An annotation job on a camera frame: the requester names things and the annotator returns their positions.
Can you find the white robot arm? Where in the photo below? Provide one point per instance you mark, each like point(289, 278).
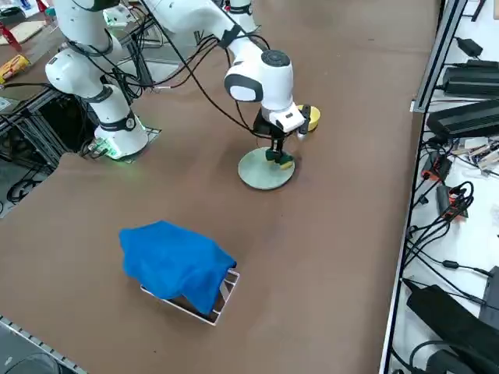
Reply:
point(243, 17)
point(273, 85)

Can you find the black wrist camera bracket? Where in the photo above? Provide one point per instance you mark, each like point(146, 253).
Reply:
point(305, 117)

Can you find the wooden board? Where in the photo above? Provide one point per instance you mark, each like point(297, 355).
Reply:
point(27, 31)

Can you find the grey aluminium rail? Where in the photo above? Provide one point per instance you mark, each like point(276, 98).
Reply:
point(39, 344)

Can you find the black frame rack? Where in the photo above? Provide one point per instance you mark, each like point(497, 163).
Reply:
point(58, 124)

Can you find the green and yellow sponge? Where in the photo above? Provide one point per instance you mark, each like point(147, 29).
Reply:
point(287, 159)

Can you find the black and orange adapter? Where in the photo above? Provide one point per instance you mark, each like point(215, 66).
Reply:
point(442, 198)

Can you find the yellow snack packet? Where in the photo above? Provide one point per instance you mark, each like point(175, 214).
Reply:
point(13, 68)

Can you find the blue cloth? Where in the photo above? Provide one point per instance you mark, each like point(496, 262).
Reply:
point(171, 261)

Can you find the small black power adapter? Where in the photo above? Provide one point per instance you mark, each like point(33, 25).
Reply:
point(469, 46)

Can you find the red and black device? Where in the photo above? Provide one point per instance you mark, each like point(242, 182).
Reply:
point(438, 167)

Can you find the white metal dish rack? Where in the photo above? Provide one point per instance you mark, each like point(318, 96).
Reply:
point(233, 272)

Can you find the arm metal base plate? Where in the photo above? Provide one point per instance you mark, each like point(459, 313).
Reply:
point(155, 131)

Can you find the aluminium frame post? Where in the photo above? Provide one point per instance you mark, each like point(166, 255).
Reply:
point(436, 58)

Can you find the small yellow dish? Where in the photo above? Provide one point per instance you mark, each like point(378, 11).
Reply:
point(313, 117)

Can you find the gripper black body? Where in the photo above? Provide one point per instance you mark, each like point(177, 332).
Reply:
point(263, 124)

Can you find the long black power brick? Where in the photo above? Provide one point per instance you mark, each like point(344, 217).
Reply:
point(464, 118)

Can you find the pale green plate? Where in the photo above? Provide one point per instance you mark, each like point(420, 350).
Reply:
point(257, 171)

